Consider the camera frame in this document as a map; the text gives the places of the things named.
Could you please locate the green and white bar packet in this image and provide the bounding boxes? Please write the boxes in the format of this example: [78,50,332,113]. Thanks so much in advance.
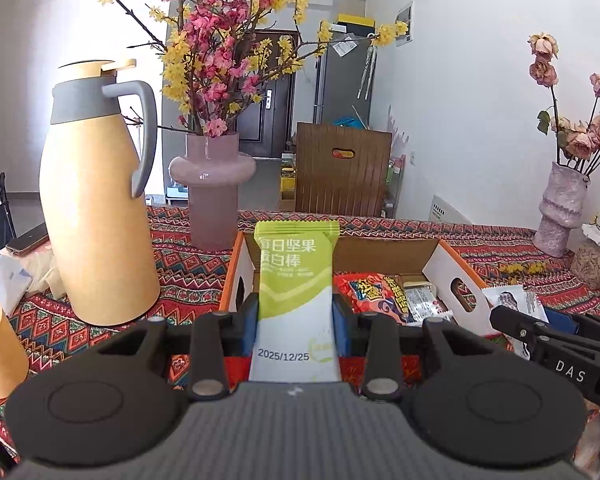
[248,220,342,383]

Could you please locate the yellow thermos jug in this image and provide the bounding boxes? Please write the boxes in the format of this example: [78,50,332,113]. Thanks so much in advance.
[39,59,162,327]

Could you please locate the red snack packet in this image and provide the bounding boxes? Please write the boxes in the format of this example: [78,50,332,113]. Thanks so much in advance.
[334,272,417,325]

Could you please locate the fallen yellow petals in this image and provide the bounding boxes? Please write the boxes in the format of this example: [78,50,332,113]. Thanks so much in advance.
[497,260,548,277]

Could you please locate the smartphone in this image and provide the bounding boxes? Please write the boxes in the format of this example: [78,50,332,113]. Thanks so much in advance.
[5,222,49,254]

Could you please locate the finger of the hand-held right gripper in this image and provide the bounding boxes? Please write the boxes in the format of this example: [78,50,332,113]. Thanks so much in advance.
[545,308,600,347]
[490,305,548,361]

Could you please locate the red cardboard box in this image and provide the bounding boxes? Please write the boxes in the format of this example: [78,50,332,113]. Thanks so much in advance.
[219,230,498,393]

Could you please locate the clear storage jar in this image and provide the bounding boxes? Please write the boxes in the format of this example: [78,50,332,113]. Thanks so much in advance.
[570,235,600,291]

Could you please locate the grey refrigerator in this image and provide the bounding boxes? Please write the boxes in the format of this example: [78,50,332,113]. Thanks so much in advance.
[314,22,376,128]

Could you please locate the brown chair back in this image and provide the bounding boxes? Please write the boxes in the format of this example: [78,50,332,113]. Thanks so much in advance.
[295,122,393,218]

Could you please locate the dried pink roses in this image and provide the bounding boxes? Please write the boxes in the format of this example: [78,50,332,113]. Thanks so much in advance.
[527,32,600,181]

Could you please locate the white folded umbrella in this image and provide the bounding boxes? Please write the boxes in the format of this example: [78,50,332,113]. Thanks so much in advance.
[357,42,378,101]

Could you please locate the pink and yellow blossom branches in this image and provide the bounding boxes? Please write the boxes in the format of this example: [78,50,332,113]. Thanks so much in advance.
[91,0,411,138]

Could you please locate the yellow cup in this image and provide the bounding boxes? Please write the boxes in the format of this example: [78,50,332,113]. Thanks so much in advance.
[0,298,31,400]

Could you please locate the pink glass vase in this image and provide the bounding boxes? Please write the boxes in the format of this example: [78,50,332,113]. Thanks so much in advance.
[168,131,257,251]

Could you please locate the textured pink vase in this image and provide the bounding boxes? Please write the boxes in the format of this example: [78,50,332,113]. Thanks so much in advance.
[532,161,592,258]

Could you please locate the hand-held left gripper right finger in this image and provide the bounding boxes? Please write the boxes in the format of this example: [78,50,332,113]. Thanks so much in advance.
[331,295,488,402]

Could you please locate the dark brown door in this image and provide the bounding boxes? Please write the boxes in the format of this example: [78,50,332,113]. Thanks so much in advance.
[237,30,297,158]

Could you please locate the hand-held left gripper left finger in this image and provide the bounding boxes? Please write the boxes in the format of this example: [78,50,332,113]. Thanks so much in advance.
[96,294,261,402]

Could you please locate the yellow and black box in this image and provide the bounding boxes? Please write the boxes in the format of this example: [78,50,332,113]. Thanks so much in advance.
[336,12,376,28]

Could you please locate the white plastic bag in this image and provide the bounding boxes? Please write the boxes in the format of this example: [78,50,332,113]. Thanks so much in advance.
[0,250,33,318]

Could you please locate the white wall heater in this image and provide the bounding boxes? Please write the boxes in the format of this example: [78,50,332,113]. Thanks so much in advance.
[428,195,473,224]

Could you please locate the white and orange cracker packet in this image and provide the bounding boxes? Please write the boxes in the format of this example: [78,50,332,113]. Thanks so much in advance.
[404,282,454,323]
[481,285,549,326]

